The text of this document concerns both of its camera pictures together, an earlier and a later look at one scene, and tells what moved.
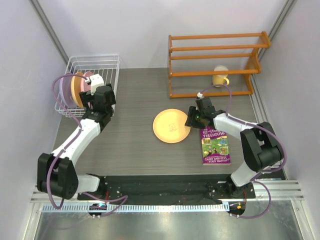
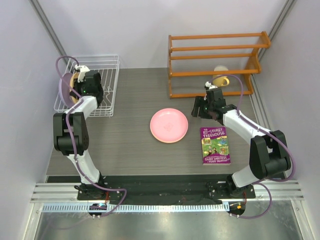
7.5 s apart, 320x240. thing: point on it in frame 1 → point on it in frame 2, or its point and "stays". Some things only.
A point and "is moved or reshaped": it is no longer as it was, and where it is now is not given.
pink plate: (84, 87) is moved or reshaped
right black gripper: (192, 111) → (199, 102)
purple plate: (65, 88) stays
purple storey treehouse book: (215, 147) stays
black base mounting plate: (151, 187) stays
